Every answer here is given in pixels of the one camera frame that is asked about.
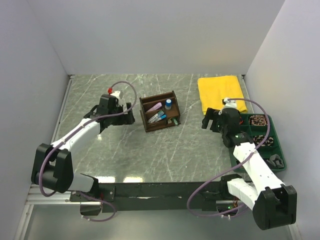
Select pink eraser stick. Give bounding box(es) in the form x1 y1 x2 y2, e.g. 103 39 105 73
146 102 162 113

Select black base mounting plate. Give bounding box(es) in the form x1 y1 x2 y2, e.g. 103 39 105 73
68 181 249 213

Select green cap white marker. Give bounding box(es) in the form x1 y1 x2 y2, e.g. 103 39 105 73
147 111 162 123

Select green compartment tray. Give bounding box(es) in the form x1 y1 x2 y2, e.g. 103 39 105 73
229 113 287 173

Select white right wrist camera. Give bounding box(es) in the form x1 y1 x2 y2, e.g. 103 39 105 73
218 97 237 115

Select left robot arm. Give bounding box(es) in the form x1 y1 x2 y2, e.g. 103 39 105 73
31 91 135 201

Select blue glue bottle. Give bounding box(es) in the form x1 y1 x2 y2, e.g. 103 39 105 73
165 99 173 110

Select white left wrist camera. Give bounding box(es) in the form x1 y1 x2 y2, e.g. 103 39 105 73
107 87 123 100

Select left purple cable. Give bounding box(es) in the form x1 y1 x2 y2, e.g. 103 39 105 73
39 81 138 223

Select yellow folded cloth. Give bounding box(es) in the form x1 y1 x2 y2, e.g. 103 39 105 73
197 75 244 115

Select purple cable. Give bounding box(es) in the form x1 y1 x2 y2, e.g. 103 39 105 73
186 98 271 218
39 81 138 223

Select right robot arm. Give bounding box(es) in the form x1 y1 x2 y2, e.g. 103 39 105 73
201 106 298 230

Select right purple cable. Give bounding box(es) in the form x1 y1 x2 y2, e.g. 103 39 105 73
186 98 271 218

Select front aluminium frame rail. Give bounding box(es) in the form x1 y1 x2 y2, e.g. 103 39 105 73
26 183 291 205

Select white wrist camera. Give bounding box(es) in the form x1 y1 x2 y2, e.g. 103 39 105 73
107 87 123 100
218 97 237 115

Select dark binder clips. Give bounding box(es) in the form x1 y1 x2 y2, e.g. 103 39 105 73
248 115 268 126

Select brown wooden desk organizer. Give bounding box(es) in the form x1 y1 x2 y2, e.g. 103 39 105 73
139 91 181 132

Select grey black clip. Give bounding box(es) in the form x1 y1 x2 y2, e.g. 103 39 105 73
266 154 285 169

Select blue cap white marker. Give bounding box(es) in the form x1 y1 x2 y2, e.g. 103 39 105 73
151 114 167 123

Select white aluminium table rail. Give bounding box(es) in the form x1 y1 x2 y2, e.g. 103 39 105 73
35 74 74 147

